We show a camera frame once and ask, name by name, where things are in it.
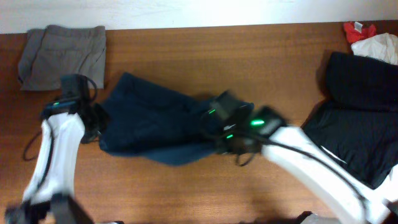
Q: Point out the folded grey shorts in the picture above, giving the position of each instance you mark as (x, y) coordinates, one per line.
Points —
(55, 51)

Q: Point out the black shirt white stripe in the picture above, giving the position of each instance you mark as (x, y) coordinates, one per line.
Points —
(363, 142)

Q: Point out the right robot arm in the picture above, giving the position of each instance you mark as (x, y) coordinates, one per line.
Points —
(265, 132)

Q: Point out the white cloth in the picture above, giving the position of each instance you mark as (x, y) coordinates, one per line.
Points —
(381, 47)

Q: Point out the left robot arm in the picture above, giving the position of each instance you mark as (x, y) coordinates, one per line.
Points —
(65, 125)

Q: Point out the red cloth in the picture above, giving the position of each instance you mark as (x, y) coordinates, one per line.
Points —
(355, 31)

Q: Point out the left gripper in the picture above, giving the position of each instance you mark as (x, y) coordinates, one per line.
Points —
(94, 121)

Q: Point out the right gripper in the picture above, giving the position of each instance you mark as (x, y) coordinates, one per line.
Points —
(216, 130)

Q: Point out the navy blue shorts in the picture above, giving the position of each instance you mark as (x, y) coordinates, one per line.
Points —
(151, 121)

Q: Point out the black shorts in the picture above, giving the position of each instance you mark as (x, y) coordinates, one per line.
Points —
(363, 83)

